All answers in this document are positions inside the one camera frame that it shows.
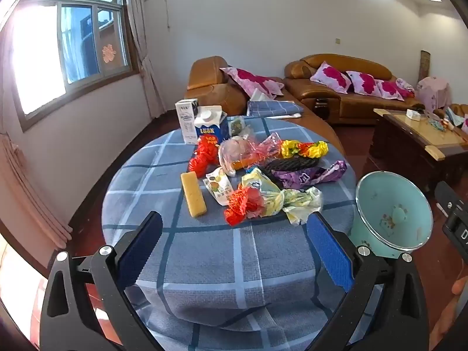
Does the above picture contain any white milk carton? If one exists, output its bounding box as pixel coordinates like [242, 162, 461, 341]
[175, 99, 200, 145]

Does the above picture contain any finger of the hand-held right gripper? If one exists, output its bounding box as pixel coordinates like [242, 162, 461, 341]
[435, 181, 468, 211]

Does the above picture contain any folded blue plaid sheet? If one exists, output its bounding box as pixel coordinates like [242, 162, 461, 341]
[247, 99, 305, 118]

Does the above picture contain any tan leather chaise sofa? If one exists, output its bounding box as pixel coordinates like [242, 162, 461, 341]
[185, 56, 346, 161]

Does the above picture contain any rolled brown mat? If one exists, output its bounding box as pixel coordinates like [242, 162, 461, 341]
[419, 50, 432, 81]

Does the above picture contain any tan leather armchair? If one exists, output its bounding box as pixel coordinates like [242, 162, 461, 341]
[443, 103, 468, 134]

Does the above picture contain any pink cloth cover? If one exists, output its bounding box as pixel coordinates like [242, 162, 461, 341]
[417, 76, 452, 109]

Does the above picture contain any small pink patterned cushion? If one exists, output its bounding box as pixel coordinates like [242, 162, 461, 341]
[397, 78, 416, 98]

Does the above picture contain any blue and white carton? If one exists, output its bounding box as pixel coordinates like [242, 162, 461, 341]
[194, 105, 230, 150]

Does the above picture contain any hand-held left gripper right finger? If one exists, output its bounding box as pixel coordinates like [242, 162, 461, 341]
[306, 212, 430, 351]

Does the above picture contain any orange snack wrapper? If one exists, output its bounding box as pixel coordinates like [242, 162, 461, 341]
[234, 157, 264, 171]

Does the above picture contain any wooden coffee table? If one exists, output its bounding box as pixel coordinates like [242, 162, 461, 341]
[369, 108, 468, 205]

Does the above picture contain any pink curtain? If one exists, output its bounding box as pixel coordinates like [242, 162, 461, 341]
[0, 132, 74, 250]

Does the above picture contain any red foam net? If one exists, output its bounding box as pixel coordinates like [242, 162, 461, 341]
[188, 138, 220, 179]
[224, 186, 264, 227]

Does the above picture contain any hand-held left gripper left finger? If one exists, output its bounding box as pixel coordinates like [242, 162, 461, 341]
[39, 211, 163, 351]

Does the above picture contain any purple snack wrapper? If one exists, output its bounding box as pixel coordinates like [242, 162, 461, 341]
[272, 160, 347, 191]

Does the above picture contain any beige curtain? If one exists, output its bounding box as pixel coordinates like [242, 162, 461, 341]
[123, 0, 166, 119]

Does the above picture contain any white fruit print packet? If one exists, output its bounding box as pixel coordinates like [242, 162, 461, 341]
[204, 167, 235, 206]

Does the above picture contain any red printed clear wrapper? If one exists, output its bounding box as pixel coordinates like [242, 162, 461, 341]
[249, 133, 284, 161]

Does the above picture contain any pink flower window sticker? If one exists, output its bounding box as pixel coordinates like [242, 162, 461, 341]
[101, 44, 118, 64]

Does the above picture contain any light blue cloth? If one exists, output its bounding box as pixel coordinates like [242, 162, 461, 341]
[448, 111, 467, 129]

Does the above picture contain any long pink floral pillow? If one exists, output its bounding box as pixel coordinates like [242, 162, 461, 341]
[219, 66, 285, 98]

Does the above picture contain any tan leather three-seat sofa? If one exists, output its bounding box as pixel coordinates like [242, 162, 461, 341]
[284, 54, 425, 125]

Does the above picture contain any yellowish plastic wrapper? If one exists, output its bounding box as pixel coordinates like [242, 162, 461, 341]
[283, 186, 324, 226]

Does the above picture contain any pile of colourful sweets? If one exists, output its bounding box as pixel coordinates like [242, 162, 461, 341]
[428, 113, 454, 132]

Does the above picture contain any person's right hand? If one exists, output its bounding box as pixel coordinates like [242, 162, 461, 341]
[437, 277, 468, 351]

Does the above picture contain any white pillow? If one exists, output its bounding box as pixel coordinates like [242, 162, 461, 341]
[250, 88, 276, 101]

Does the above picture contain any yellow foam net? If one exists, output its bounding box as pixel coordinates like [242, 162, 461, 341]
[280, 140, 329, 160]

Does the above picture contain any clear plastic bag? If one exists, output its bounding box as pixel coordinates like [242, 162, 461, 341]
[218, 135, 257, 176]

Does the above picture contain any yellow white plastic bag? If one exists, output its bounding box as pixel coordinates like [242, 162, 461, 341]
[239, 168, 285, 217]

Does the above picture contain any wood framed window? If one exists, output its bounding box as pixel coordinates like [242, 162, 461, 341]
[0, 0, 140, 132]

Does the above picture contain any yellow sponge block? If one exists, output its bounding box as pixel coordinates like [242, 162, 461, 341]
[180, 172, 207, 218]

